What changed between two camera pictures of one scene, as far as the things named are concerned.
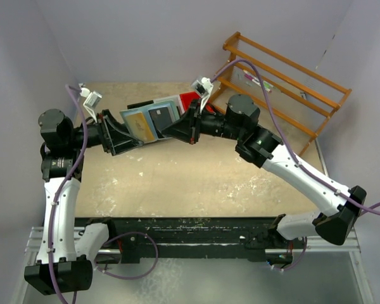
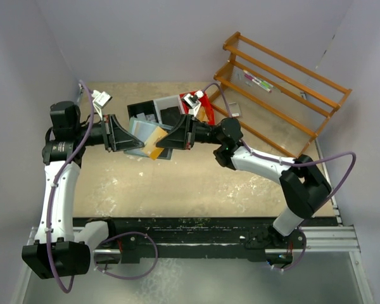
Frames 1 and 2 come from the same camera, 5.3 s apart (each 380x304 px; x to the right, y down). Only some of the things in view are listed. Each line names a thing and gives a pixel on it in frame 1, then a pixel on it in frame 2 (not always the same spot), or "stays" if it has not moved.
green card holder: x=149 y=121 to x=143 y=129
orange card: x=139 y=126 to x=150 y=149
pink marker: x=256 y=82 stays
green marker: x=265 y=83 stays
